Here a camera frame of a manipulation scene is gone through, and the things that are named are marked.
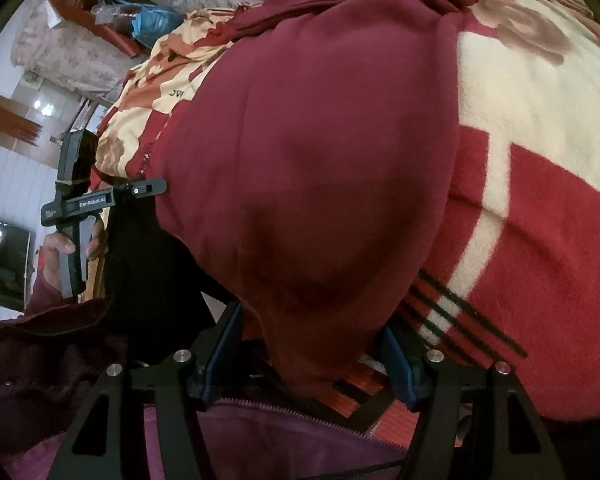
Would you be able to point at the blue plastic bag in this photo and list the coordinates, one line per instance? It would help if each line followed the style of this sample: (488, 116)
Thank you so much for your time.
(152, 22)

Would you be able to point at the red wooden furniture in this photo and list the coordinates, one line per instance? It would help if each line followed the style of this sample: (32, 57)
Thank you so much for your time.
(10, 120)

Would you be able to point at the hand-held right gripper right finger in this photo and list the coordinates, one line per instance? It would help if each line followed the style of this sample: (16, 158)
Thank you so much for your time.
(399, 372)

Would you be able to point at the purple zipped jacket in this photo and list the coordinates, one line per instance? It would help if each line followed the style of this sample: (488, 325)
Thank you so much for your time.
(280, 440)

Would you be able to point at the maroon sweater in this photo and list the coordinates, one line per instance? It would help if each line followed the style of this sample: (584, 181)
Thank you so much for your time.
(305, 160)

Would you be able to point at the clear plastic wrapper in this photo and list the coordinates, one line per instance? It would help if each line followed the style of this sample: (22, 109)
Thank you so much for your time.
(112, 15)

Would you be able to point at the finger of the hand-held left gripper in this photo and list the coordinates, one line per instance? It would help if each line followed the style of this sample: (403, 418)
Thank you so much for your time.
(142, 188)

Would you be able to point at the printed fleece blanket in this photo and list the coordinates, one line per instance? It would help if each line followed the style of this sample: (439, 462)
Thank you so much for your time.
(530, 120)

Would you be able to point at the floral bed sheet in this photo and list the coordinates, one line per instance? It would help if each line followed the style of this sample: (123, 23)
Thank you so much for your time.
(60, 55)

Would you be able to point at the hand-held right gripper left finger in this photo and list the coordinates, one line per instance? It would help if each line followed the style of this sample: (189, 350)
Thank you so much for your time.
(224, 352)

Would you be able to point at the person's left hand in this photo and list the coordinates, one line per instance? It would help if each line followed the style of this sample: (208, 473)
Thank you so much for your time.
(52, 255)

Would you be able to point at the black screen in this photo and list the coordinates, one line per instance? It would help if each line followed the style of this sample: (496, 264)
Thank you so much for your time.
(10, 265)

